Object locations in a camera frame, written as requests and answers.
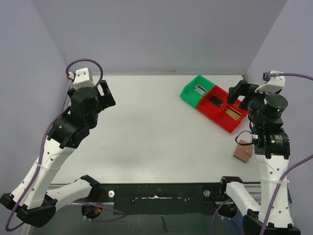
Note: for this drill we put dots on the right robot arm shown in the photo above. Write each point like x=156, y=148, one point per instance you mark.
x=272, y=149

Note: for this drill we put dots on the aluminium left rail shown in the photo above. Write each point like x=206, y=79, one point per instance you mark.
x=67, y=98

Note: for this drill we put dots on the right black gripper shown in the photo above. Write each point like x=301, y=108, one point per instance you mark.
x=247, y=92

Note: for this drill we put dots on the red double plastic bin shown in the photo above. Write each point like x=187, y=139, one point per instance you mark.
x=217, y=114

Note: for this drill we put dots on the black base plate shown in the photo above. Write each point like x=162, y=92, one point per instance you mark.
x=161, y=199

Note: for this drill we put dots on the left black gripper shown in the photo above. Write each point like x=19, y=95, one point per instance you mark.
x=105, y=100

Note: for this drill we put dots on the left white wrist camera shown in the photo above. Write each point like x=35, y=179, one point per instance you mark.
x=81, y=78

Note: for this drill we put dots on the silver card in green bin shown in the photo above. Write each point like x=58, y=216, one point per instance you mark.
x=199, y=89

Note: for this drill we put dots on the green plastic bin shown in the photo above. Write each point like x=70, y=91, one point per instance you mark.
x=190, y=96

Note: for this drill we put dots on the tan leather card holder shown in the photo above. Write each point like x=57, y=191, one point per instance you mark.
x=243, y=152

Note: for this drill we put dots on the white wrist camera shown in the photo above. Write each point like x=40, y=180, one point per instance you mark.
x=274, y=82
x=81, y=78

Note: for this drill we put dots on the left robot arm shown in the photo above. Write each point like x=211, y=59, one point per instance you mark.
x=32, y=201

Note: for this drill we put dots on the aluminium rail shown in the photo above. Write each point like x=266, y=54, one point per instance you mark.
x=67, y=98
x=253, y=187

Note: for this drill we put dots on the black card in red bin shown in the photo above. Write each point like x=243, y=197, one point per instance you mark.
x=216, y=101

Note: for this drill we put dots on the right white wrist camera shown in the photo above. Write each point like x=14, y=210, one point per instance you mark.
x=274, y=82

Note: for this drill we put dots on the gold card in red bin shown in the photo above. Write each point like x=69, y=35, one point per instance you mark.
x=234, y=114

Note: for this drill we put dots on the aluminium front rail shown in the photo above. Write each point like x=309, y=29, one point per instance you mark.
x=253, y=187

